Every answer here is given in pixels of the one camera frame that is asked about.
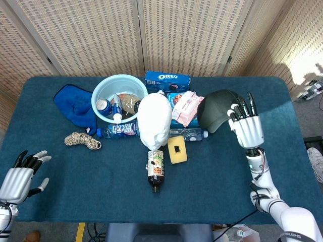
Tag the blue cloth towel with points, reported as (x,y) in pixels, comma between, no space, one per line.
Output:
(75,106)

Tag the brown tea bottle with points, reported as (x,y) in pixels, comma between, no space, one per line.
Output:
(156,174)

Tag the white plastic bag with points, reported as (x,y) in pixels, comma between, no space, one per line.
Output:
(242,234)
(155,118)

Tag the round brown snack pack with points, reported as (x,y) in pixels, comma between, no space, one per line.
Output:
(130,102)

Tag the woven folding screen panel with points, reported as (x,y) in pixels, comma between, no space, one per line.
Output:
(15,63)
(189,37)
(290,37)
(88,37)

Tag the blue cookie box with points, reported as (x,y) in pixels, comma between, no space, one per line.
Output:
(194,123)

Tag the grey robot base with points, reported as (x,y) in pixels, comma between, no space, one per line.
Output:
(159,233)

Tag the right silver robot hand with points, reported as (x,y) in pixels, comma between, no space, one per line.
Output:
(249,131)

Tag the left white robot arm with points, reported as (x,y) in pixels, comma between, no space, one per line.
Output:
(5,221)

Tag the brown shoe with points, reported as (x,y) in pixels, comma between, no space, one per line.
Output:
(32,236)

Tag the black screen hinge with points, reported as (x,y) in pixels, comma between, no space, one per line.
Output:
(229,59)
(49,60)

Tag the blue label drink bottle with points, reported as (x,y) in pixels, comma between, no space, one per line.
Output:
(118,129)

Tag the pink wet wipes pack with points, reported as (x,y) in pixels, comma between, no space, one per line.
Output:
(188,107)

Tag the clear water bottle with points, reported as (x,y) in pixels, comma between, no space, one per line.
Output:
(189,134)

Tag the blue carpet table cover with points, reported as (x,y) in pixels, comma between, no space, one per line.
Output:
(101,181)

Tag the blue Oreo box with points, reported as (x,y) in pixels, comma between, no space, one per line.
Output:
(166,78)

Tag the black floor stand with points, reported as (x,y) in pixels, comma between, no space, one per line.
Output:
(314,142)

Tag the light blue plastic basin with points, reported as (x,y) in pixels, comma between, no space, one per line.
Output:
(118,84)

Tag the black baseball cap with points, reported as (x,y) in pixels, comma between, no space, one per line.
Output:
(214,111)

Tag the white sneaker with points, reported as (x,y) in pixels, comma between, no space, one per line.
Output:
(316,161)

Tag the white electronic device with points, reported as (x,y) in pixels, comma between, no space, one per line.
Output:
(311,89)

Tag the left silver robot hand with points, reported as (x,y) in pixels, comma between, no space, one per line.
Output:
(16,185)

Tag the yellow sponge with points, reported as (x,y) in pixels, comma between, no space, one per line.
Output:
(180,157)

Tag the blue soda can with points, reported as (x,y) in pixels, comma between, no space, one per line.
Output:
(104,107)

